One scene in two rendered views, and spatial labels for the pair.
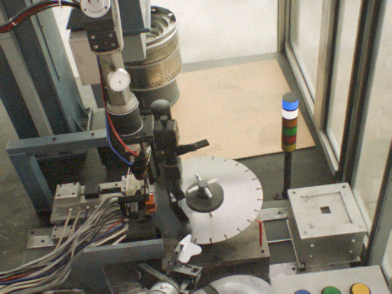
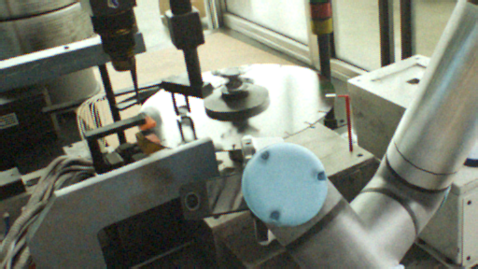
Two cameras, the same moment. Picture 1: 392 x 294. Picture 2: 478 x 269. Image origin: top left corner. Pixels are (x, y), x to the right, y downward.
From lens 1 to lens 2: 0.75 m
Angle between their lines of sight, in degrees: 29
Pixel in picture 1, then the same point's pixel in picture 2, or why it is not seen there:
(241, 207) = (305, 94)
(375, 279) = not seen: outside the picture
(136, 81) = (31, 49)
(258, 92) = (217, 60)
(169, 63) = (80, 15)
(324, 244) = not seen: hidden behind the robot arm
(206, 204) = (247, 103)
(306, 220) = (400, 94)
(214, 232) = (286, 124)
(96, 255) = (86, 201)
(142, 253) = (179, 175)
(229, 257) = not seen: hidden behind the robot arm
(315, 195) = (387, 74)
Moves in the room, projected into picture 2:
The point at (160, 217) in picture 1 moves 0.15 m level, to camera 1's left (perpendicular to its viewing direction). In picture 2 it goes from (177, 139) to (77, 176)
